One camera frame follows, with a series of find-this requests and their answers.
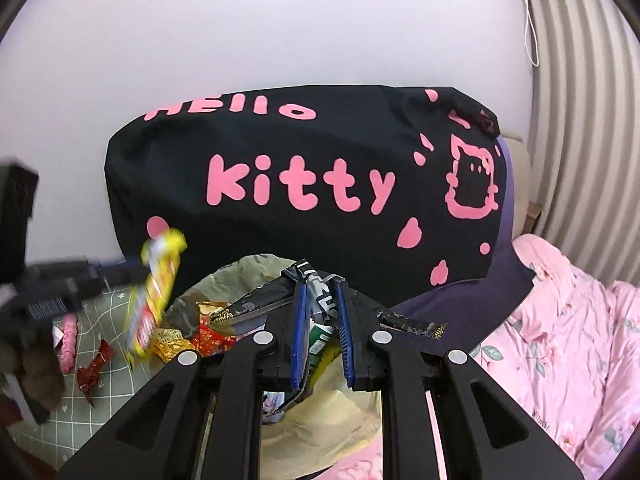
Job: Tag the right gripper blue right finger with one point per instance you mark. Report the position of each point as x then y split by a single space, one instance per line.
344 332

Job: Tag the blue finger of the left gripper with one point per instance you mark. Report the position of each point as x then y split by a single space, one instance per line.
129 264

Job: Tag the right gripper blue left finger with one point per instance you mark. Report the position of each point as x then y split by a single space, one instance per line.
299 344

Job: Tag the black silver wrapper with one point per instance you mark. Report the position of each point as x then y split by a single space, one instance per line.
269 307

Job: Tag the red gold candy wrapper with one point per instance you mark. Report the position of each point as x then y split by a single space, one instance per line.
187 327

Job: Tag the white crushed paper cup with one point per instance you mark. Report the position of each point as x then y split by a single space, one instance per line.
57 335

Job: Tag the yellow-green trash bag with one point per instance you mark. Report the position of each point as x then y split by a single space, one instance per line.
318 421

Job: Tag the left hand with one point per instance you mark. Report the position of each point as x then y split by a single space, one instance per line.
29 355

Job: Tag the pink caterpillar toy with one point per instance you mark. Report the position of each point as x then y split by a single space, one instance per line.
68 349

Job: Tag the small red candy wrapper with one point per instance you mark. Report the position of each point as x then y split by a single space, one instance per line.
88 377

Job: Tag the black hello kitty bag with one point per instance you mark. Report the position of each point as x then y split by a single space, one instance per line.
399 190

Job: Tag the pink floral blanket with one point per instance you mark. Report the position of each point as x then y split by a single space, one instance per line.
569 355

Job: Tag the beige pleated curtain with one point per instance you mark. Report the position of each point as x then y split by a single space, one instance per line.
585 135

